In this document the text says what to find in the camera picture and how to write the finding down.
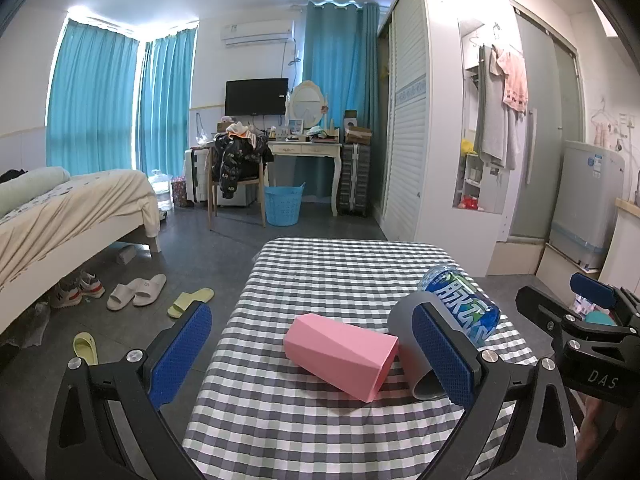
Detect person's right hand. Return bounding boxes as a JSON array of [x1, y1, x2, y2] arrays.
[[575, 389, 640, 468]]

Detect grey cup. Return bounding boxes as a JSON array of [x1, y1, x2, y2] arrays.
[[387, 292, 482, 401]]

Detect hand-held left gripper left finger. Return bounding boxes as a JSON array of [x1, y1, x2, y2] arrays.
[[46, 301, 213, 480]]

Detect white air conditioner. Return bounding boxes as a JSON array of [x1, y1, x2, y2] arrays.
[[220, 20, 295, 50]]

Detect grey hanging towel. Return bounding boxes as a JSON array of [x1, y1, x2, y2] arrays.
[[474, 45, 518, 170]]

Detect white suitcase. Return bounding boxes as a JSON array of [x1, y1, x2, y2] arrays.
[[184, 147, 212, 206]]

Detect black flat television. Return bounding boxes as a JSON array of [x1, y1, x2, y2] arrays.
[[224, 78, 289, 117]]

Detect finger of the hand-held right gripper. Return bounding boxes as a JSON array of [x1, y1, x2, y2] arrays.
[[570, 272, 640, 322], [515, 285, 577, 357]]

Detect grey checkered tablecloth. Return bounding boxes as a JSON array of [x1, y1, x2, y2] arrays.
[[181, 237, 576, 480]]

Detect frosted glass door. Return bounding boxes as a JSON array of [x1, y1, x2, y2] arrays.
[[505, 0, 586, 247]]

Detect white dressing desk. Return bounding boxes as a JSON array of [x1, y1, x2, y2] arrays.
[[267, 139, 345, 217]]

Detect blue plastic laundry basket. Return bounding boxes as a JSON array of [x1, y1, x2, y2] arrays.
[[263, 182, 306, 226]]

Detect clear plastic bag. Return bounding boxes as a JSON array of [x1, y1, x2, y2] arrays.
[[149, 169, 173, 211]]

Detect teal window curtain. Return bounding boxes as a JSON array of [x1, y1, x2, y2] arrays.
[[135, 27, 198, 177], [46, 17, 140, 177]]

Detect white oval vanity mirror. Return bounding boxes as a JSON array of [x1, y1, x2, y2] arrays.
[[286, 80, 328, 128]]

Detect white sneakers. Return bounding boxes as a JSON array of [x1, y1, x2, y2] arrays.
[[50, 270, 106, 309]]

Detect yellow-green slipper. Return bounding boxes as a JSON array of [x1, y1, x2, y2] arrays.
[[167, 287, 215, 319], [73, 332, 99, 366]]

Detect wooden chair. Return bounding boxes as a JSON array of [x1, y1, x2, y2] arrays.
[[207, 135, 269, 231]]

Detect black padded jacket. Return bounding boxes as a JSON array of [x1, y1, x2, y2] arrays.
[[211, 132, 274, 199]]

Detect dark ribbed suitcase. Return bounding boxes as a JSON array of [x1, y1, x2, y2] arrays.
[[337, 142, 372, 217]]

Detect teal curtain behind desk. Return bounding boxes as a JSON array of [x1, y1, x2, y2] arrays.
[[304, 0, 381, 200]]

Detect cardboard boxes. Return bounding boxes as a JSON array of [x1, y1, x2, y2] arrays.
[[342, 110, 373, 145]]

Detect blue plastic water bottle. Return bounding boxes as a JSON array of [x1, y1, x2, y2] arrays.
[[418, 263, 502, 348]]

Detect pink hanging towel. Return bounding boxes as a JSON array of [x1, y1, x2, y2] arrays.
[[495, 45, 529, 113]]

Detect pale green bolster pillow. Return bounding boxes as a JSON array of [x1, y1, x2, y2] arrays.
[[0, 167, 72, 217]]

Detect white louvered wardrobe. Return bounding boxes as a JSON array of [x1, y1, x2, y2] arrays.
[[376, 0, 516, 277]]

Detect white slipper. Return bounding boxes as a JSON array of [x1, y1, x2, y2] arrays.
[[106, 282, 142, 311], [132, 273, 168, 307]]

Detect white washing machine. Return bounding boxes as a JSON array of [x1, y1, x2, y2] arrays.
[[547, 140, 626, 271]]

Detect pink faceted cup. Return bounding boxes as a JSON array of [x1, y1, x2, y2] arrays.
[[283, 313, 401, 403]]

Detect bed with beige sheet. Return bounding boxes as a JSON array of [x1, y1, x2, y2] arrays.
[[0, 167, 163, 336]]

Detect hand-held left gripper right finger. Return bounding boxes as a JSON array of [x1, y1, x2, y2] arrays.
[[410, 301, 593, 480]]

